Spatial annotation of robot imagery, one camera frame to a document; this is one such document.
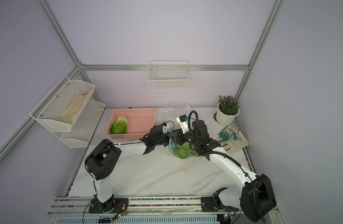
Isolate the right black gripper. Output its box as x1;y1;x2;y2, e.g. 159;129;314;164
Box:
169;127;201;146

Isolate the clear zip-top bag blue seal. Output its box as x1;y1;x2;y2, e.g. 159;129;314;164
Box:
162;100;192;122

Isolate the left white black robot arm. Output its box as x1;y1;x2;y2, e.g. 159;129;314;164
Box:
84;123;169;205

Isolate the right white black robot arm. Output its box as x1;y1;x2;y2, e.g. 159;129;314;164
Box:
167;111;277;223

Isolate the pink plastic basket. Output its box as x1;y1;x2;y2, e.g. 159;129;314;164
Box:
106;108;156;140

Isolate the potted green plant white pot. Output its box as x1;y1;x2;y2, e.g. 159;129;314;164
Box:
215;95;240;125

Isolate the beige cloth in shelf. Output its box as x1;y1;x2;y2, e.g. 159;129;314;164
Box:
58;90;91;125

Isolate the white two-tier mesh shelf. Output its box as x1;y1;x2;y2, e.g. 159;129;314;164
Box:
30;76;105;148

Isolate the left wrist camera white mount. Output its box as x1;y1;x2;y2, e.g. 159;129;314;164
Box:
160;122;170;133

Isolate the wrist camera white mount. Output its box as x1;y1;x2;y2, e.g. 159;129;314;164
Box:
176;114;189;134
160;122;170;133

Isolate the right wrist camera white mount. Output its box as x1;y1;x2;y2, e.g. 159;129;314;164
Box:
176;114;189;134

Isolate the white wire wall basket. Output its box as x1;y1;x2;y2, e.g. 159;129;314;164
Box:
147;60;189;90

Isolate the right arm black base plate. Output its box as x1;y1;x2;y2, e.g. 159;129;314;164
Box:
200;197;239;212

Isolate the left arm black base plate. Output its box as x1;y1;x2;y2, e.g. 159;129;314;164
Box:
88;198;129;214

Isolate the aluminium front rail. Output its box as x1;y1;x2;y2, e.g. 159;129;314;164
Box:
46;194;279;217

